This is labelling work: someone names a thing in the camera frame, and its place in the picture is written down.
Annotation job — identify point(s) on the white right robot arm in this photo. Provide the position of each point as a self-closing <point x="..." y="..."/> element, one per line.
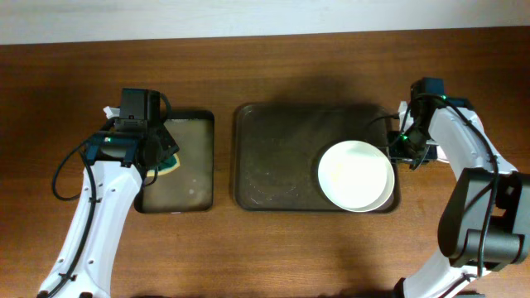
<point x="485" y="225"/>

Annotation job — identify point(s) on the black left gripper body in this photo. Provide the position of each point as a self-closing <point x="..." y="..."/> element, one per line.
<point x="169" y="143"/>

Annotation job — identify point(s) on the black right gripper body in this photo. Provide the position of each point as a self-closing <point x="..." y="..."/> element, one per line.
<point x="416" y="145"/>

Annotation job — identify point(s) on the small black water tray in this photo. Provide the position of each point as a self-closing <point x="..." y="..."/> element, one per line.
<point x="189" y="188"/>

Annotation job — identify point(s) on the white deep plate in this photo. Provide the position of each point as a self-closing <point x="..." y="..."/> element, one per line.
<point x="356" y="176"/>

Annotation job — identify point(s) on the pinkish white plate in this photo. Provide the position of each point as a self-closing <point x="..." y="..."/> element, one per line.
<point x="440" y="154"/>

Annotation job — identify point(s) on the green and yellow sponge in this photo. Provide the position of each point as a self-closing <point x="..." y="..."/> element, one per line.
<point x="169" y="165"/>

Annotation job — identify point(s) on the large dark serving tray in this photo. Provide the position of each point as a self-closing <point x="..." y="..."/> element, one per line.
<point x="277" y="148"/>

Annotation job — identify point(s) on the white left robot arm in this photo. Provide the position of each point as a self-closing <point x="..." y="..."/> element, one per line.
<point x="85" y="262"/>

